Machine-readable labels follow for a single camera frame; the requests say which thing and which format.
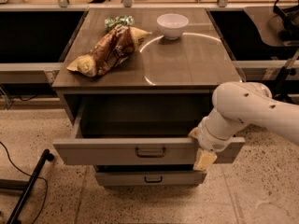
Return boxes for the grey three-drawer cabinet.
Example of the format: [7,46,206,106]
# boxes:
[53,8,240,173]

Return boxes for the grey bottom drawer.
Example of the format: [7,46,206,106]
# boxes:
[95,171,206,187]

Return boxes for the white bowl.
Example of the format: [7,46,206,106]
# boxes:
[157,13,189,40]

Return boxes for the black floor cable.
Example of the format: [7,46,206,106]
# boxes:
[0,141,49,224]

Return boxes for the grey top drawer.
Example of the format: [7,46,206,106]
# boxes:
[52,93,246,167]

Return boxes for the green snack packet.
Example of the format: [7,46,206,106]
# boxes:
[105,16,135,32]

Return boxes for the black headphones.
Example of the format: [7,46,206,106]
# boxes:
[273,0,299,40]

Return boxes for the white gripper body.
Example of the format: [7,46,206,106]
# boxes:
[197,117,235,153]

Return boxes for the black stand leg left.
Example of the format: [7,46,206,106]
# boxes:
[7,149,54,224]

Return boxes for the brown yellow chip bag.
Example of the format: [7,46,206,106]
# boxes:
[66,24,150,77]

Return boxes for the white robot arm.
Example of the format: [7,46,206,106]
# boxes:
[190,82,299,171]

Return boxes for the grey drawer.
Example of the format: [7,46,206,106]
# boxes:
[95,171,206,187]
[52,93,246,167]

